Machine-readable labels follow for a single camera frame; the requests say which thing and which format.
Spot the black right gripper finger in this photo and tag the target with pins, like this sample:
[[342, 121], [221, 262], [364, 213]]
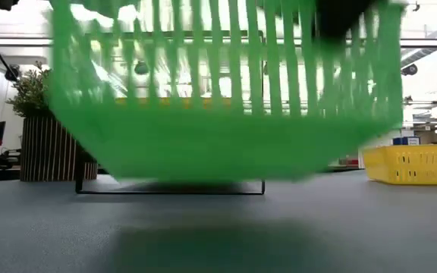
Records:
[[340, 19]]

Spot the green plastic basket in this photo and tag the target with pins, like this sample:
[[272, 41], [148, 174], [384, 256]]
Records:
[[222, 151]]

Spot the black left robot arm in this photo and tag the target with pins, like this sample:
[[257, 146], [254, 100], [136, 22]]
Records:
[[0, 3]]

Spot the blue box with label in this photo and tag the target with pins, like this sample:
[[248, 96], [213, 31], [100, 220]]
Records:
[[406, 141]]

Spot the potted plant in striped pot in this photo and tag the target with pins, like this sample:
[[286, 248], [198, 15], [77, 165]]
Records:
[[51, 151]]

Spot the black ceiling camera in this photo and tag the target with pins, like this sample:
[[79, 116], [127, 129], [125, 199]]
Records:
[[409, 69]]

